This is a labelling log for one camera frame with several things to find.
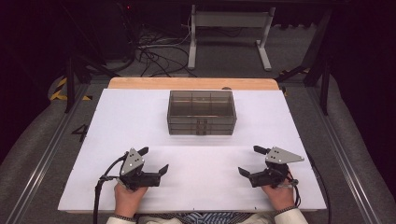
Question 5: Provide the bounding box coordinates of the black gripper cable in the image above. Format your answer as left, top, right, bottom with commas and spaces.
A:
288, 151, 332, 224
92, 152, 129, 224

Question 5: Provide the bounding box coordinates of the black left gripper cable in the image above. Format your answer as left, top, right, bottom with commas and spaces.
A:
92, 152, 129, 224

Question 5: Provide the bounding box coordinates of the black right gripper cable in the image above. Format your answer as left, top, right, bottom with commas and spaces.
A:
288, 151, 332, 224

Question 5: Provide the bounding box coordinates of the smoked clear plastic drawer cabinet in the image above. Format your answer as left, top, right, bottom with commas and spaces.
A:
166, 90, 237, 136

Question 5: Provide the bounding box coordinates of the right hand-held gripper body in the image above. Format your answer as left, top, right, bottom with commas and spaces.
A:
248, 147, 305, 189

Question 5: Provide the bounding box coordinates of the person's left hand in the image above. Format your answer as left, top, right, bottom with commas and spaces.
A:
114, 182, 149, 218

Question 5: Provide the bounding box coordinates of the white metal desk frame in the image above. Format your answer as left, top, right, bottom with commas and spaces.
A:
187, 4, 276, 72

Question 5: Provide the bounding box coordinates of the striped blue shirt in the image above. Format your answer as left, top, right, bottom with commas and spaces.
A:
136, 211, 276, 224

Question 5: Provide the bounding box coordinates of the person's right hand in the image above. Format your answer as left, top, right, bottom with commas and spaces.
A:
261, 183, 296, 213

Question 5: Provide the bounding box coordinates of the aluminium floor rail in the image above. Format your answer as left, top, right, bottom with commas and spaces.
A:
5, 83, 92, 224
306, 87, 383, 224

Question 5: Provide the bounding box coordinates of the yellow black hazard tape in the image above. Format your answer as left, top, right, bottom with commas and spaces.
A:
49, 77, 93, 102

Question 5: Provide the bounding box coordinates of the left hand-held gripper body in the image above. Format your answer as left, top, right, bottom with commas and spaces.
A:
120, 147, 162, 191

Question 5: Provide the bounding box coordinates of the tangle of floor cables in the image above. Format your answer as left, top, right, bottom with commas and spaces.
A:
134, 12, 198, 78

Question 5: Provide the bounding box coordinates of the black metal stand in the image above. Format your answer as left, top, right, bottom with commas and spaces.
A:
63, 46, 120, 114
275, 8, 333, 116

